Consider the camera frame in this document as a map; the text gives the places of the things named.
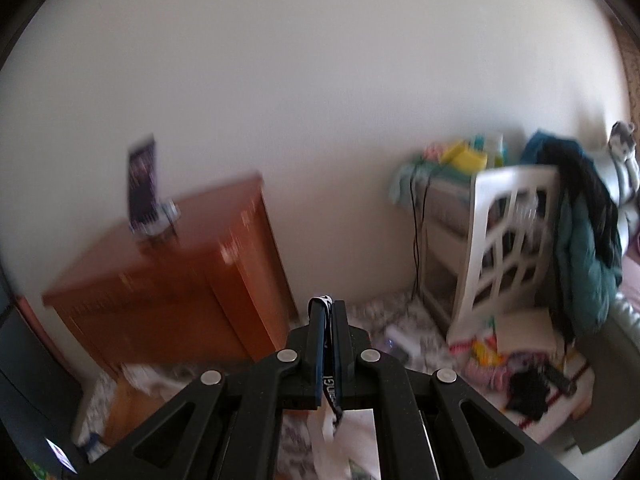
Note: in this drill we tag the brown patterned curtain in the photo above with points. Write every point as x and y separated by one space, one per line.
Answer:
629 70

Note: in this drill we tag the yellow box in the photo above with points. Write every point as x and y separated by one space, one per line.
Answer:
467 160

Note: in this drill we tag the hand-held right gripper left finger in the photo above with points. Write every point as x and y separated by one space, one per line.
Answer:
316 340

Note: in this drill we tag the teal and black jackets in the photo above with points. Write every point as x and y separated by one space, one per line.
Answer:
585 260

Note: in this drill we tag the white shelf unit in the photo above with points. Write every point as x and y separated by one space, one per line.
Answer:
500 210

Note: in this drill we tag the black garment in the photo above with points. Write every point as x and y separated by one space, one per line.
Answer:
595 200

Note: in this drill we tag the white power strip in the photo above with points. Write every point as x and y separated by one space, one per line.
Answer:
402 340

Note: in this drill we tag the teal cloth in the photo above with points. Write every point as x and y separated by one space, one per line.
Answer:
405 180

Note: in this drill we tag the pink board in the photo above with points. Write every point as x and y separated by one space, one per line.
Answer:
35 320

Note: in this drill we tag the closed wooden drawer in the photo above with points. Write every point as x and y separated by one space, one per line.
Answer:
160 320

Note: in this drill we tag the wooden nightstand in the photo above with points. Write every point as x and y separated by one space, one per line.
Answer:
250 285

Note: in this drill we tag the white bottle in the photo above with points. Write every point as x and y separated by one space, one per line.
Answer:
494 150

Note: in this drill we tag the grey floral blanket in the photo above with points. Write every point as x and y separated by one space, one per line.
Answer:
370 315

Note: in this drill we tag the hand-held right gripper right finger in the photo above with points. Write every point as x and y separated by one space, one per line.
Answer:
336 340

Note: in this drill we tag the white ruffled garment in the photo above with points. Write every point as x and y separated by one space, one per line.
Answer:
142 380

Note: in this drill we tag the grey white plush toy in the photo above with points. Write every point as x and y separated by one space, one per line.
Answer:
622 140

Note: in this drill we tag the beige cardboard sheet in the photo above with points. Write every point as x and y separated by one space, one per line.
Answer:
525 332

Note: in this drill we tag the smartphone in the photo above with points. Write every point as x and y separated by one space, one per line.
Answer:
142 180

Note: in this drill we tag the black remote control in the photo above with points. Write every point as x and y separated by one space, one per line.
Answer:
560 379

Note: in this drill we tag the black cloth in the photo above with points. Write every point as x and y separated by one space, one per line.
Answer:
527 392

